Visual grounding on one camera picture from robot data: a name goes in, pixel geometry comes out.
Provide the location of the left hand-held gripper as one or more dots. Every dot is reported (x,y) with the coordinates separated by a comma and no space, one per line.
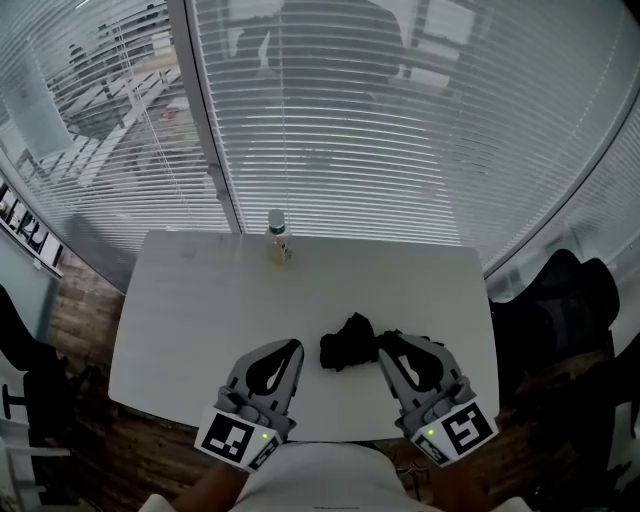
(235,437)

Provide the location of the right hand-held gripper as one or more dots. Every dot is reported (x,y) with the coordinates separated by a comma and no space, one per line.
(462,425)

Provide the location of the black umbrella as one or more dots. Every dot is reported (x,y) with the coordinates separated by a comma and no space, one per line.
(347,345)

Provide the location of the person's left forearm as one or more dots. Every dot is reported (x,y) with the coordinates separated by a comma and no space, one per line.
(210,490)

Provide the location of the person's right forearm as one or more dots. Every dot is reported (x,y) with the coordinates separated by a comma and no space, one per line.
(460,492)

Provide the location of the white table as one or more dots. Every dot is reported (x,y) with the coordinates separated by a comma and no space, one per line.
(200,320)

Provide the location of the person's white shirt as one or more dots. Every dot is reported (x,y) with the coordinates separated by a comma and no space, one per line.
(325,480)

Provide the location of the clear plastic drink bottle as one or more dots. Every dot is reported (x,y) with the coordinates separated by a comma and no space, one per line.
(279,240)

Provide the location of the black mesh office chair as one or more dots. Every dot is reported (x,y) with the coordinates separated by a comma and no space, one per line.
(560,305)

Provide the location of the white venetian blind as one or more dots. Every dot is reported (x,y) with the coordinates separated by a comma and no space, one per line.
(400,140)
(90,110)

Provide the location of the white chair frame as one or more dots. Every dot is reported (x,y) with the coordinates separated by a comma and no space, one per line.
(15,450)

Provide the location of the white window frame post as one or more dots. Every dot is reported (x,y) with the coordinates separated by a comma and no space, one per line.
(205,115)

